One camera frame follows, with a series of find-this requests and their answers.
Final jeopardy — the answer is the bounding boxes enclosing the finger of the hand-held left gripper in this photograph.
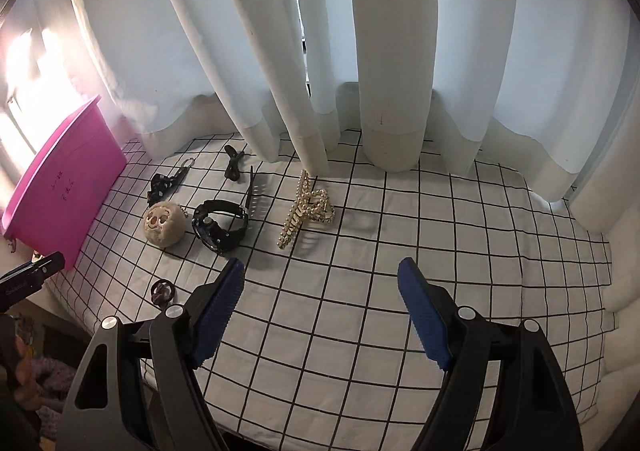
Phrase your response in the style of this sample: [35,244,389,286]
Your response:
[0,252,66,289]

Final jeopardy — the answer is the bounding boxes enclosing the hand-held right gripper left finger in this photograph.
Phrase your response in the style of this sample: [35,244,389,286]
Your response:
[59,257,246,451]

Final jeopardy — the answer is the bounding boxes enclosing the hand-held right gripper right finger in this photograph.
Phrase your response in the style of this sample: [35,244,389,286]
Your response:
[397,257,583,451]

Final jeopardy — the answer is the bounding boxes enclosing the dark hair tie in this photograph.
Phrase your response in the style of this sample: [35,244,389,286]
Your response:
[150,279,177,307]

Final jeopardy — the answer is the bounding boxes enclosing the black wrist watch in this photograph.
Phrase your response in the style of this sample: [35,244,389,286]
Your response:
[192,166,258,254]

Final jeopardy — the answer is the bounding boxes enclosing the pink plastic basin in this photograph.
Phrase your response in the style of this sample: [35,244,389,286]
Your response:
[0,94,128,272]

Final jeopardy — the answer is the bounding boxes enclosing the beige plush face keychain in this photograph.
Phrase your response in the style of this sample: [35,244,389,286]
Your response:
[142,201,187,247]

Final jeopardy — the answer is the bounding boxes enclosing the black strap keychain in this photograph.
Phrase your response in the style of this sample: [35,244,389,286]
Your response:
[146,157,196,206]

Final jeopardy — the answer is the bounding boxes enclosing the pearl hair claw clip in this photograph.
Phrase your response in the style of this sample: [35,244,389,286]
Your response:
[277,170,336,251]

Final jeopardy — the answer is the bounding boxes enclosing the black hair bow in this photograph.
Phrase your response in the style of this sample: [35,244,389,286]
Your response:
[223,145,247,180]

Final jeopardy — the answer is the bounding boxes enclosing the white black-grid cloth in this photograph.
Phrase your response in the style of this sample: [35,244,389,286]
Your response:
[42,130,613,432]

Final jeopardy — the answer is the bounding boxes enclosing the purple fuzzy blanket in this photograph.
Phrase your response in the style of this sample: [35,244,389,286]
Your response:
[27,356,78,432]

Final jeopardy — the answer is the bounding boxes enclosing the white bedding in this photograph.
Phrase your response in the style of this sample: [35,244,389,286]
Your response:
[570,181,640,372]

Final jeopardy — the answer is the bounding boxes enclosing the white curtain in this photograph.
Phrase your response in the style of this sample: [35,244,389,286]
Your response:
[30,0,640,232]

